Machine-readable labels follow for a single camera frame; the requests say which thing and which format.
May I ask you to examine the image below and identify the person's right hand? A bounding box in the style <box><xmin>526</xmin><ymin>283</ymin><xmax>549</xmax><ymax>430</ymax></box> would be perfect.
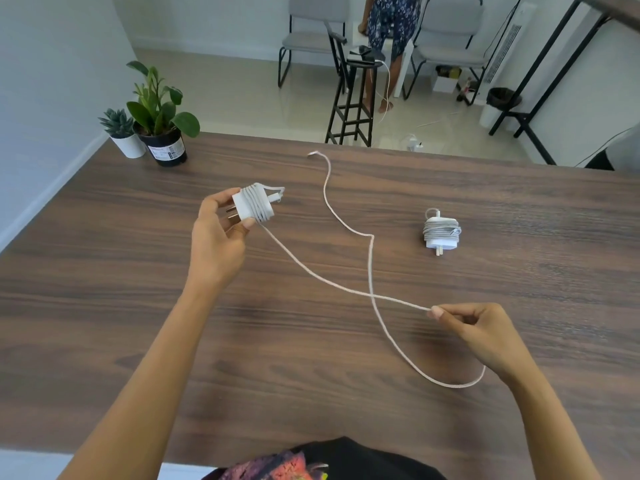
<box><xmin>426</xmin><ymin>302</ymin><xmax>539</xmax><ymax>388</ymax></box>

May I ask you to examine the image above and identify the person's left hand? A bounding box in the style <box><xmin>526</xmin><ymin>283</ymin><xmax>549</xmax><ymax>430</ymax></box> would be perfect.
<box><xmin>185</xmin><ymin>187</ymin><xmax>257</xmax><ymax>295</ymax></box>

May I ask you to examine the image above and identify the grey-white braided charger cable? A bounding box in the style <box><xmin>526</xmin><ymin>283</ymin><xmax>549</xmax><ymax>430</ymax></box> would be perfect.
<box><xmin>423</xmin><ymin>208</ymin><xmax>463</xmax><ymax>241</ymax></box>

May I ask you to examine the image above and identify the long white charging cable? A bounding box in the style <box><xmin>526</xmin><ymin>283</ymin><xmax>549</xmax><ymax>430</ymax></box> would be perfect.
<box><xmin>239</xmin><ymin>150</ymin><xmax>487</xmax><ymax>389</ymax></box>

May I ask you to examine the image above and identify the person's left forearm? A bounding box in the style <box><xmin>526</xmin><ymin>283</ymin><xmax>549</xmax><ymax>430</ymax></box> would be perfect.
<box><xmin>57</xmin><ymin>282</ymin><xmax>226</xmax><ymax>480</ymax></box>

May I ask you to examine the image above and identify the person's right forearm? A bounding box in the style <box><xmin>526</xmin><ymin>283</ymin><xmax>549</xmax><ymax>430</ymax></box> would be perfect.
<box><xmin>502</xmin><ymin>364</ymin><xmax>603</xmax><ymax>480</ymax></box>

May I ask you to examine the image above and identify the green plant in black pot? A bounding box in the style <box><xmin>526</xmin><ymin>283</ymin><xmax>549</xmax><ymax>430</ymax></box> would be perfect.
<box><xmin>125</xmin><ymin>60</ymin><xmax>201</xmax><ymax>168</ymax></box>

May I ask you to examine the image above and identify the succulent in white pot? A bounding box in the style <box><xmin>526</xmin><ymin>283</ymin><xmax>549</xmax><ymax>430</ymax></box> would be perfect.
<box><xmin>98</xmin><ymin>108</ymin><xmax>147</xmax><ymax>159</ymax></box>

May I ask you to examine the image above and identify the black bar stool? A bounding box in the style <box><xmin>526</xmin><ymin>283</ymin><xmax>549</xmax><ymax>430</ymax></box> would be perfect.
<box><xmin>325</xmin><ymin>19</ymin><xmax>387</xmax><ymax>148</ymax></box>

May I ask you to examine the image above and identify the small white box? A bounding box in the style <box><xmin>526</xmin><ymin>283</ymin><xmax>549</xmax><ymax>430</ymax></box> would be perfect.
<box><xmin>432</xmin><ymin>64</ymin><xmax>463</xmax><ymax>94</ymax></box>

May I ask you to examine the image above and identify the white side table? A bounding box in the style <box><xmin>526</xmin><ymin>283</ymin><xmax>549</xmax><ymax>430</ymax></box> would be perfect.
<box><xmin>345</xmin><ymin>19</ymin><xmax>416</xmax><ymax>98</ymax></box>

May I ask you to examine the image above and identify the grey folding chair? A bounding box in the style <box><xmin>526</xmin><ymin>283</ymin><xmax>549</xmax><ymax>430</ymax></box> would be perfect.
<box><xmin>402</xmin><ymin>0</ymin><xmax>486</xmax><ymax>101</ymax></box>
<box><xmin>277</xmin><ymin>0</ymin><xmax>351</xmax><ymax>89</ymax></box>

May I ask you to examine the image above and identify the white tower appliance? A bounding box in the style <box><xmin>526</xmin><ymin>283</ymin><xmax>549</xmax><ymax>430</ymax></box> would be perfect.
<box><xmin>479</xmin><ymin>2</ymin><xmax>537</xmax><ymax>128</ymax></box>

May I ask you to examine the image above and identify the thin black stand pole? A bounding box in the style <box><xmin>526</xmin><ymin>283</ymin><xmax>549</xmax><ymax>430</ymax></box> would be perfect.
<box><xmin>482</xmin><ymin>0</ymin><xmax>523</xmax><ymax>71</ymax></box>

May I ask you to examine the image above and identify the long thin white cable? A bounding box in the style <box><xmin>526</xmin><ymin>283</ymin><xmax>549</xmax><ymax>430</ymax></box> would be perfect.
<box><xmin>575</xmin><ymin>127</ymin><xmax>636</xmax><ymax>168</ymax></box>

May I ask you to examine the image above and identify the black metal desk frame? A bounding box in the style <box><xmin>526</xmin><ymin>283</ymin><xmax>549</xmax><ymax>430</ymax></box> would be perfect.
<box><xmin>489</xmin><ymin>0</ymin><xmax>640</xmax><ymax>165</ymax></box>

